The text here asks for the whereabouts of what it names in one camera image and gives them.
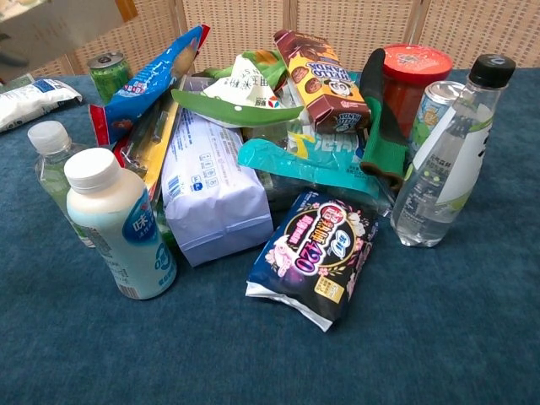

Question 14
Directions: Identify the wicker folding screen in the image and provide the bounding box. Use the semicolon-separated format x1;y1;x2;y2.
29;0;540;79

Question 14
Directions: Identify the blue snack bag red edge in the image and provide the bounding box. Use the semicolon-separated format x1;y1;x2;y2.
89;24;211;147

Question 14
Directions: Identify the green drink can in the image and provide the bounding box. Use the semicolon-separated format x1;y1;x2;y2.
87;51;134;105

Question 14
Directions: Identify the yellow and white tissue box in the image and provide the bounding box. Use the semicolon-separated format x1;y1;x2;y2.
0;0;140;84

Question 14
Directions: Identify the brown yellow panda biscuit box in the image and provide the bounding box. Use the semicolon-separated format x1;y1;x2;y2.
273;29;373;136

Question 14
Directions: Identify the dark navy pad pack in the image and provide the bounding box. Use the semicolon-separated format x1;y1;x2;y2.
246;189;380;333

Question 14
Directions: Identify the white milk bottle blue label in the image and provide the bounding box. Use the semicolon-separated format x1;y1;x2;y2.
63;147;178;301

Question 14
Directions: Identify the green and white paper wrapper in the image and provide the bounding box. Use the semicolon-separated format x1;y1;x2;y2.
170;49;305;129

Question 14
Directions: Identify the teal snack bag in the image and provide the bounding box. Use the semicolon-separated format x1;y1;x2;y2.
237;121;381;200

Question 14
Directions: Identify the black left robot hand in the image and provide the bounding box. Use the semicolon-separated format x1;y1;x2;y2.
0;31;31;68

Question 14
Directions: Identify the clear bottle white cap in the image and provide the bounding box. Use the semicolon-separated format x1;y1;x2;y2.
27;120;99;249

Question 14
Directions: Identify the clear plastic package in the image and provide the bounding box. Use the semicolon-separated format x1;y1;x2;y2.
260;166;394;217

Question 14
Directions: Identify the red lid jar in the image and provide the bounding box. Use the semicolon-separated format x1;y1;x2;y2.
381;44;455;139

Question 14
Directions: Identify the yellow blister pack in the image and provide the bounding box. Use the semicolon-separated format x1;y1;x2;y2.
112;75;187;204

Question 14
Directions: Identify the silver drink can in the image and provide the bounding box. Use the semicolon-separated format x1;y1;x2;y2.
408;80;467;158

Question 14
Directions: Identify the clear bottle black cap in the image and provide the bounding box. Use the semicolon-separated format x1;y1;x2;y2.
390;53;517;249

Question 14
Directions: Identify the white packet green print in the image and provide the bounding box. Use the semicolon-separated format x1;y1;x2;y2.
0;73;36;90

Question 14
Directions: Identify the white plastic packet blue print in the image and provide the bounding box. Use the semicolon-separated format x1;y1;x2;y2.
0;78;84;134

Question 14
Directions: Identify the green and black work glove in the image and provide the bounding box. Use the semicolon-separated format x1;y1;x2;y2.
359;47;411;192

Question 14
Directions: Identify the white paper pack blue print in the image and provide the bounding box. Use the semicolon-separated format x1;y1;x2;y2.
161;106;275;268

